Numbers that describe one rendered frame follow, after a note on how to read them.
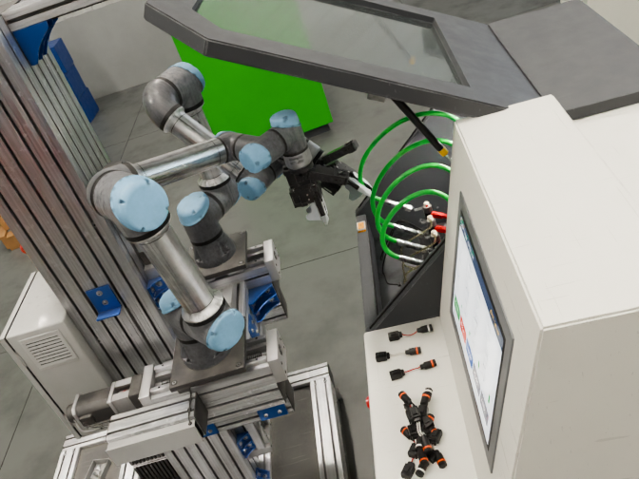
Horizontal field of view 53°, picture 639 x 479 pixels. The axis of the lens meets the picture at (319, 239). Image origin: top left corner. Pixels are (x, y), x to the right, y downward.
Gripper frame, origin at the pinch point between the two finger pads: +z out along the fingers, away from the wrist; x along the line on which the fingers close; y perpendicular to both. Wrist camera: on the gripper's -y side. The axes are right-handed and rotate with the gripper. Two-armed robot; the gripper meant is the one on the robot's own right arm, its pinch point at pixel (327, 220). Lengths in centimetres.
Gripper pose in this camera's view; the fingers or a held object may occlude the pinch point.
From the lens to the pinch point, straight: 188.7
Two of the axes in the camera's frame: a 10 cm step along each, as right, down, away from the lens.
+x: 0.0, 5.7, -8.2
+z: 2.9, 7.9, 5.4
